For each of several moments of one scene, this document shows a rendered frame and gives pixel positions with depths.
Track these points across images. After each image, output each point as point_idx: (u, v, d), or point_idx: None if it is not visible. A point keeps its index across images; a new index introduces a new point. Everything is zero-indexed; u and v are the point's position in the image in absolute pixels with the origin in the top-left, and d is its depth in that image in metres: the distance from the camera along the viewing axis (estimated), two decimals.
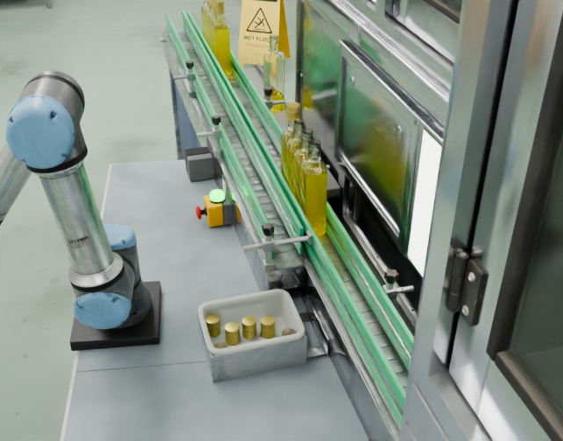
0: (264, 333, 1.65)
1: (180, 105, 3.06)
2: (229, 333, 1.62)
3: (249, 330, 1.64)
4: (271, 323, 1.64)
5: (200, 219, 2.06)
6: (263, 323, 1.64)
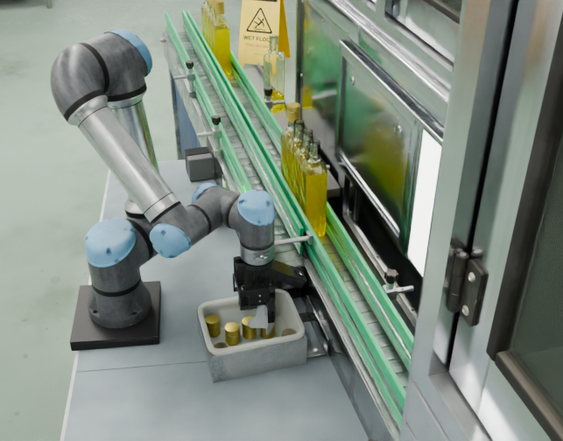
0: (264, 333, 1.65)
1: (180, 105, 3.06)
2: (229, 333, 1.62)
3: (249, 330, 1.64)
4: None
5: None
6: None
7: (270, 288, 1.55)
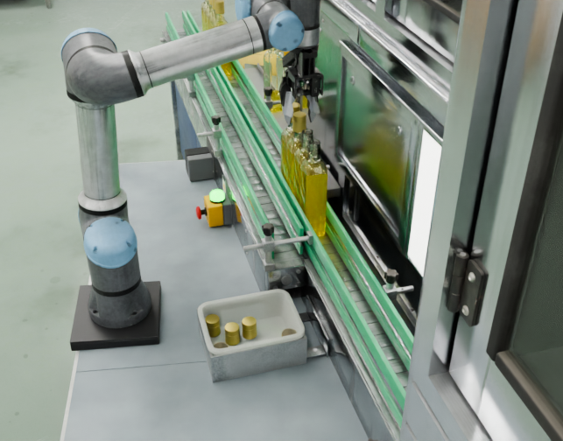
0: (306, 125, 1.78)
1: (180, 105, 3.06)
2: (229, 333, 1.62)
3: (249, 330, 1.64)
4: (303, 112, 1.78)
5: (200, 219, 2.06)
6: (304, 115, 1.76)
7: None
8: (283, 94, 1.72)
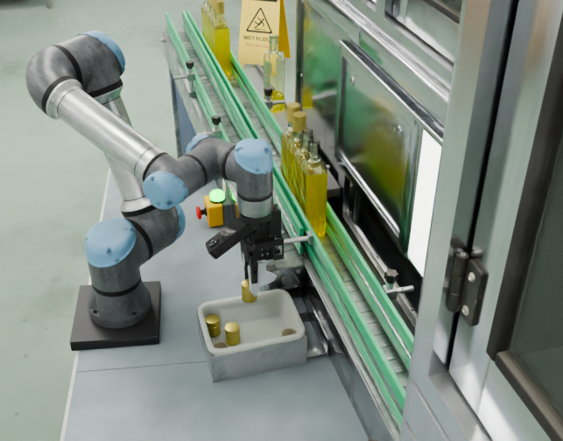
0: (306, 125, 1.78)
1: (180, 105, 3.06)
2: (229, 333, 1.62)
3: (249, 292, 1.57)
4: (303, 112, 1.78)
5: (200, 219, 2.06)
6: (304, 115, 1.76)
7: None
8: (256, 272, 1.51)
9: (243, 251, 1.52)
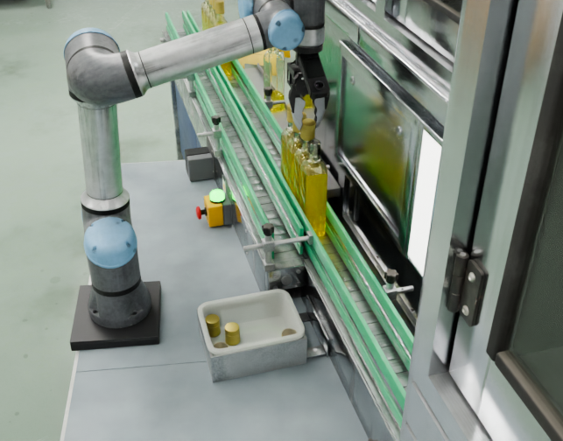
0: None
1: (180, 105, 3.06)
2: (229, 333, 1.62)
3: (314, 126, 1.72)
4: (303, 112, 1.78)
5: (200, 219, 2.06)
6: (304, 115, 1.76)
7: (297, 75, 1.64)
8: None
9: None
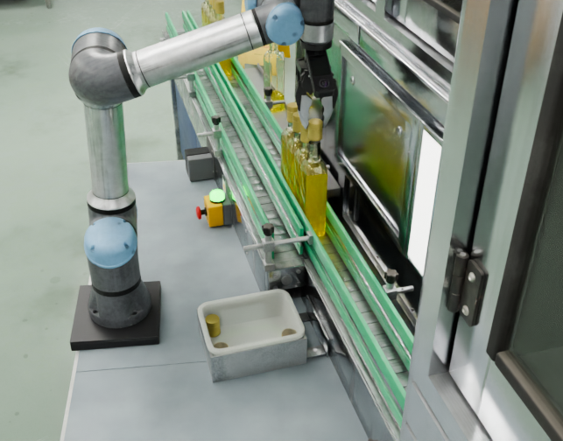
0: None
1: (180, 105, 3.06)
2: (322, 124, 1.65)
3: None
4: None
5: (200, 219, 2.06)
6: None
7: (303, 73, 1.58)
8: (333, 94, 1.63)
9: None
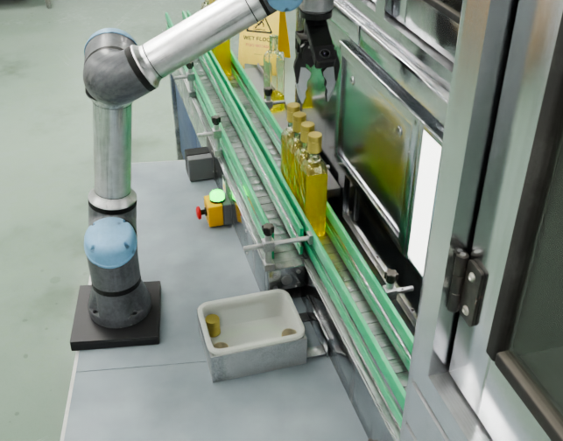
0: None
1: (180, 105, 3.06)
2: (321, 137, 1.67)
3: (313, 129, 1.73)
4: (303, 112, 1.78)
5: (200, 219, 2.06)
6: (304, 115, 1.76)
7: (303, 44, 1.55)
8: (334, 66, 1.60)
9: None
